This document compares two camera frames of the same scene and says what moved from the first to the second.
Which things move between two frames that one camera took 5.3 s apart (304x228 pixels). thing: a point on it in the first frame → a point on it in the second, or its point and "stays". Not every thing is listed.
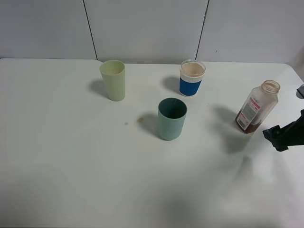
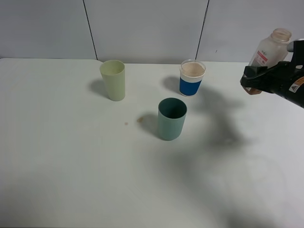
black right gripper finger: (291, 134) → (263, 78)
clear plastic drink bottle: (260, 104) → (270, 51)
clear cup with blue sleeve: (191, 71) stays
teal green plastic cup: (171, 115) stays
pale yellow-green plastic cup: (114, 73) stays
